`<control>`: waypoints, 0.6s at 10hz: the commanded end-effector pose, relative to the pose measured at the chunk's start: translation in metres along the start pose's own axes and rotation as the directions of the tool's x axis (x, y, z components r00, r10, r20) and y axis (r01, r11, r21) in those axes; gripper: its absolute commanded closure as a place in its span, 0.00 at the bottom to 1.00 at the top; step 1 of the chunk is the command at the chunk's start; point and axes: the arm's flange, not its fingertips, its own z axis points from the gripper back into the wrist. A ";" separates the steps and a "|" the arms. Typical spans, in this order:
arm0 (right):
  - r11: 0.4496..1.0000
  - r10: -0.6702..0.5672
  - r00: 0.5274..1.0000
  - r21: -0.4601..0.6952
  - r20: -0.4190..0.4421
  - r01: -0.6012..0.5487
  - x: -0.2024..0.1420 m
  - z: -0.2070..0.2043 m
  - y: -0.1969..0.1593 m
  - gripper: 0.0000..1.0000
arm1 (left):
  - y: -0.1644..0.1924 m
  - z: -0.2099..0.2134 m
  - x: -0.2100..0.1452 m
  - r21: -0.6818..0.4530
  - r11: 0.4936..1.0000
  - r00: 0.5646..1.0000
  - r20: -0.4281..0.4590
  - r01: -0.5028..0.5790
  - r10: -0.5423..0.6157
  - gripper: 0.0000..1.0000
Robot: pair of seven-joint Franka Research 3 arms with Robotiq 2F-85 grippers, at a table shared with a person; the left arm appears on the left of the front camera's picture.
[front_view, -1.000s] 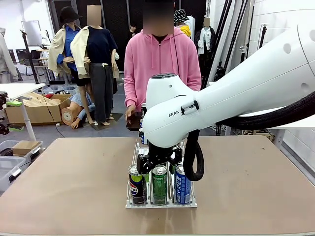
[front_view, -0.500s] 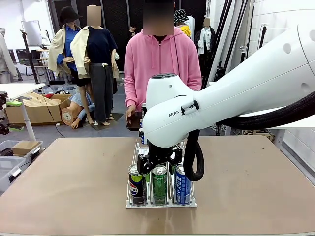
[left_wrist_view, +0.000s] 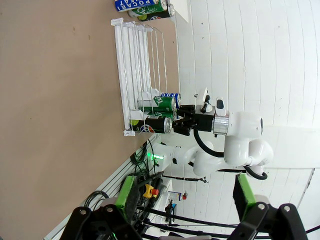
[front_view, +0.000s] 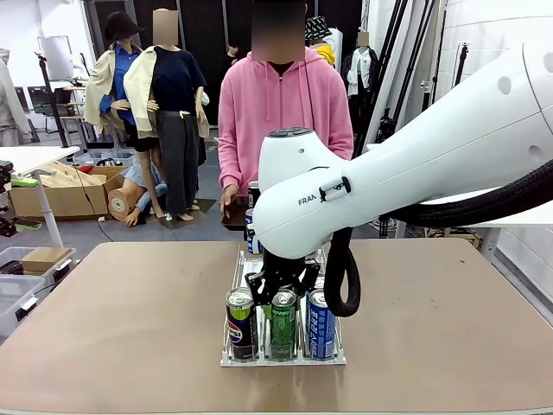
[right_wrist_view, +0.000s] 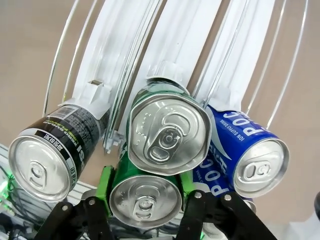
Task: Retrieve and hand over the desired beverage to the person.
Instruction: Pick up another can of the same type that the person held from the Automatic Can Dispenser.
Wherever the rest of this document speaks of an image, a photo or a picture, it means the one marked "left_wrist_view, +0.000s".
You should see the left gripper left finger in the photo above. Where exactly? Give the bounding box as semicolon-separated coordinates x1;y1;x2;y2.
61;174;145;240

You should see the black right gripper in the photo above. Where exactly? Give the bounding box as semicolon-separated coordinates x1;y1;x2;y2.
172;104;215;137

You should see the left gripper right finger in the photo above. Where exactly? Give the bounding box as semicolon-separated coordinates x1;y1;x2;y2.
229;173;311;240

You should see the black Pepsi can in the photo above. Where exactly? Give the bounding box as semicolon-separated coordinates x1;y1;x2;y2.
130;115;174;135
137;9;176;23

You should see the yellow emergency stop box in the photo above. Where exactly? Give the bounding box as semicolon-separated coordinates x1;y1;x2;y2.
143;183;160;200

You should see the blue Pocari Sweat can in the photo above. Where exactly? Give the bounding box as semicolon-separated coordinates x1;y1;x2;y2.
159;92;182;107
114;0;168;13

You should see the white paper tag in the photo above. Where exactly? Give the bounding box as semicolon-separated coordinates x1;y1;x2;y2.
198;86;211;101

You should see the white bottle blue label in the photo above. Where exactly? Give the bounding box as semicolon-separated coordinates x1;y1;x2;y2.
166;190;184;203

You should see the white can dispenser rack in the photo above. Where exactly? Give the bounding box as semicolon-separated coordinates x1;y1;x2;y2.
110;17;169;137

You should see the white desk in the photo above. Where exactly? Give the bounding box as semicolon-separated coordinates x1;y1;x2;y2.
173;0;192;25

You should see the black corrugated cable hose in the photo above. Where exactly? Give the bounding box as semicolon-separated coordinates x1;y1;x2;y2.
193;128;269;181

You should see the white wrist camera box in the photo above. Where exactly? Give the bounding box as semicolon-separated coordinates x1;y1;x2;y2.
215;96;230;117

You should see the black cable coil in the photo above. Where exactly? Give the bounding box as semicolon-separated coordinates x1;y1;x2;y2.
133;141;152;172

